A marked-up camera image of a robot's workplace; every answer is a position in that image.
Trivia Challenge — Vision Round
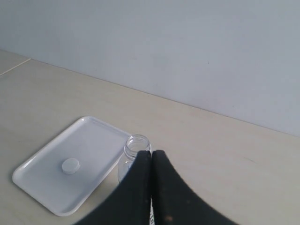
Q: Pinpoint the white rectangular plastic tray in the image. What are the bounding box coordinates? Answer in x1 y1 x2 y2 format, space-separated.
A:
12 116 130 217

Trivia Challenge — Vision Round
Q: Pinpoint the clear plastic drink bottle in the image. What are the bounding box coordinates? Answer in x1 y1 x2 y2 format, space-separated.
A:
117 134 155 225

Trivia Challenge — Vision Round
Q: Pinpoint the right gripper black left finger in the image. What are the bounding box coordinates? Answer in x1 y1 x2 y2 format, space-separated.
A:
76 151 151 225

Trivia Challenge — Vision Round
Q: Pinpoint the white bottle cap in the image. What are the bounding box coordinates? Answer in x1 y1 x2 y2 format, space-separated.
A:
61 158 80 175

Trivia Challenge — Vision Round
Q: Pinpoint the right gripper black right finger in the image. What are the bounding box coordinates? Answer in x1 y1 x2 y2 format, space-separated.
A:
151 150 236 225

